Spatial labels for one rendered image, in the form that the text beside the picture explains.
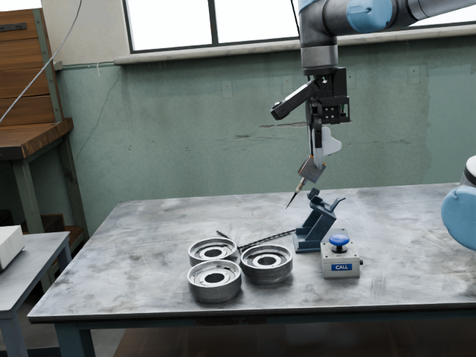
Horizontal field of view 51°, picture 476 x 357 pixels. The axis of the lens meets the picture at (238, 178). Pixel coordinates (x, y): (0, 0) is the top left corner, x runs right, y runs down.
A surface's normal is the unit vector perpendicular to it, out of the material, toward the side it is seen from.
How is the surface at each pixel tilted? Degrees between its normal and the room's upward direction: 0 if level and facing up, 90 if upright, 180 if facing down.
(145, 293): 0
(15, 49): 90
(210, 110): 90
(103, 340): 0
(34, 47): 90
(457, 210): 97
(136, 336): 0
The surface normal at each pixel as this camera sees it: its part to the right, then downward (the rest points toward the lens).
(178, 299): -0.09, -0.94
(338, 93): 0.04, 0.22
